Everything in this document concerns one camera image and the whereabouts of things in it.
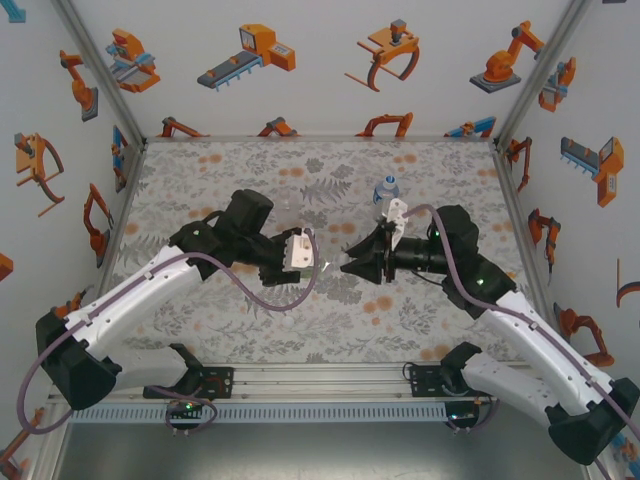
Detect aluminium frame leg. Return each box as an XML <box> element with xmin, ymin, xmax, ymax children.
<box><xmin>579</xmin><ymin>457</ymin><xmax>621</xmax><ymax>480</ymax></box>
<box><xmin>27</xmin><ymin>404</ymin><xmax>71</xmax><ymax>480</ymax></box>

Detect aluminium frame post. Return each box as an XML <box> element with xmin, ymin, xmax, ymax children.
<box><xmin>494</xmin><ymin>0</ymin><xmax>599</xmax><ymax>151</ymax></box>
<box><xmin>49</xmin><ymin>0</ymin><xmax>149</xmax><ymax>151</ymax></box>

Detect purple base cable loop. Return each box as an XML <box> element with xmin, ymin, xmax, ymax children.
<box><xmin>164</xmin><ymin>384</ymin><xmax>222</xmax><ymax>437</ymax></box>
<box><xmin>446</xmin><ymin>389</ymin><xmax>503</xmax><ymax>435</ymax></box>

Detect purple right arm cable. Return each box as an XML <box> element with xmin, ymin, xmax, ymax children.
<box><xmin>403</xmin><ymin>204</ymin><xmax>640</xmax><ymax>480</ymax></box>

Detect aluminium front mounting rails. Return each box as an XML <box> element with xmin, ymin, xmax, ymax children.
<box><xmin>47</xmin><ymin>362</ymin><xmax>551</xmax><ymax>404</ymax></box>

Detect grey floral tablecloth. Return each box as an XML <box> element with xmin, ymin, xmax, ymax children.
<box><xmin>102</xmin><ymin>139</ymin><xmax>556</xmax><ymax>365</ymax></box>

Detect aluminium back rail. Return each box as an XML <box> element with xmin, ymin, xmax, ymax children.
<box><xmin>144</xmin><ymin>133</ymin><xmax>499</xmax><ymax>144</ymax></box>

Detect perforated metal cable tray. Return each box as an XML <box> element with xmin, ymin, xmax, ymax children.
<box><xmin>69</xmin><ymin>402</ymin><xmax>447</xmax><ymax>425</ymax></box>

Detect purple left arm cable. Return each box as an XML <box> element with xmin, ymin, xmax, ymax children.
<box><xmin>17</xmin><ymin>228</ymin><xmax>319</xmax><ymax>436</ymax></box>

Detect blue label plastic bottle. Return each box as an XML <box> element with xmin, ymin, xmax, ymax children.
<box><xmin>372</xmin><ymin>174</ymin><xmax>403</xmax><ymax>207</ymax></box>

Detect aluminium side rail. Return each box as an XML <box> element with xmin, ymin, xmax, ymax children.
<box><xmin>492</xmin><ymin>142</ymin><xmax>571</xmax><ymax>361</ymax></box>
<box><xmin>94</xmin><ymin>142</ymin><xmax>149</xmax><ymax>281</ymax></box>

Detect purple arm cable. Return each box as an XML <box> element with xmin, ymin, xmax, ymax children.
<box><xmin>403</xmin><ymin>204</ymin><xmax>640</xmax><ymax>480</ymax></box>
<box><xmin>17</xmin><ymin>228</ymin><xmax>319</xmax><ymax>436</ymax></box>

